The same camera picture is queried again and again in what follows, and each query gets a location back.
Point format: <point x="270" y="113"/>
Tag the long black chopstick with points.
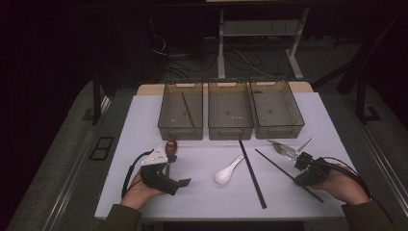
<point x="252" y="174"/>

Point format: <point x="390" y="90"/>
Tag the smoky transparent plastic bin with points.
<point x="174" y="112"/>
<point x="230" y="110"/>
<point x="275" y="110"/>

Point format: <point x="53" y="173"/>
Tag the white ceramic spoon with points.
<point x="223" y="175"/>

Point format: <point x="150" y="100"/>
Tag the dark brown chopstick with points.
<point x="188" y="110"/>
<point x="274" y="163"/>

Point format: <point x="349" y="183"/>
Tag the aluminium rail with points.
<point x="69" y="189"/>
<point x="389" y="174"/>

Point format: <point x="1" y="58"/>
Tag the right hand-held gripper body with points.
<point x="319" y="171"/>

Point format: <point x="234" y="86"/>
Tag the person's right hand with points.
<point x="346" y="186"/>

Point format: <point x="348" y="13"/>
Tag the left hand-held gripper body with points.
<point x="158" y="180"/>

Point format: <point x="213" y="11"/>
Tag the white metal desk frame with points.
<point x="220" y="48"/>

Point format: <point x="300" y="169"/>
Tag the white table cover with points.
<point x="205" y="195"/>

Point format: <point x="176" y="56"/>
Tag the black metal stand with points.
<point x="360" y="102"/>

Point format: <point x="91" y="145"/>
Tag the brown wooden spoon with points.
<point x="171" y="147"/>

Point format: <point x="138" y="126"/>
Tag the black slanted beam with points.
<point x="352" y="64"/>

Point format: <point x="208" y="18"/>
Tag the person's left hand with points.
<point x="138" y="194"/>

